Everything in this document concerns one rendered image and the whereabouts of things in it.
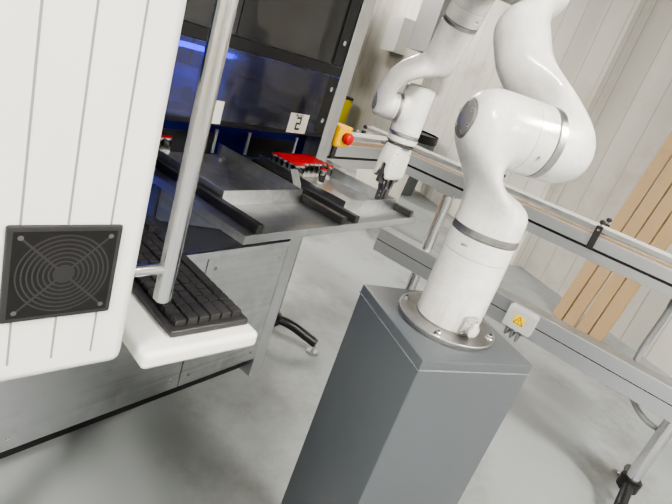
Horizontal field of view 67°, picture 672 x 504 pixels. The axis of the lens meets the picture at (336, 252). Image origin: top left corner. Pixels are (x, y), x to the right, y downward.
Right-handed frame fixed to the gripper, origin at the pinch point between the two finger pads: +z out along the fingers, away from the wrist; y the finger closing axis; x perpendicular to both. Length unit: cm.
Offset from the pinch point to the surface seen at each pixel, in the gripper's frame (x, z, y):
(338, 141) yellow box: -31.7, -5.4, -15.1
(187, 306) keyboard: 19, 9, 79
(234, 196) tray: -6, 2, 51
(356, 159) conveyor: -43, 5, -46
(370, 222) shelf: 7.8, 4.3, 14.4
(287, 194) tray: -6.3, 1.9, 33.5
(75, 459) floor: -28, 92, 64
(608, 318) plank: 57, 72, -250
